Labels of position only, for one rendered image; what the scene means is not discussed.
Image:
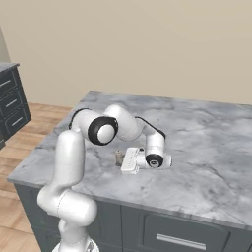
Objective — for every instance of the dark grey island cabinet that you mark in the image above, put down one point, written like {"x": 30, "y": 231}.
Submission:
{"x": 131, "y": 226}

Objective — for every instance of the dark grey cabinet door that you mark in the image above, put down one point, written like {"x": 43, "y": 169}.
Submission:
{"x": 108, "y": 226}

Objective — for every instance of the dark grey drawer front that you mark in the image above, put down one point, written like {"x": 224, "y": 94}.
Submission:
{"x": 197, "y": 229}

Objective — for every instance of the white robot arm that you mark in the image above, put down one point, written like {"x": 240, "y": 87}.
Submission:
{"x": 69, "y": 157}

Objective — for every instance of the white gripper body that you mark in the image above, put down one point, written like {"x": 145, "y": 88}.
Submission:
{"x": 130, "y": 160}

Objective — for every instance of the dark blue drawer unit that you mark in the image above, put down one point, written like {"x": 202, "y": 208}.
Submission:
{"x": 11, "y": 105}

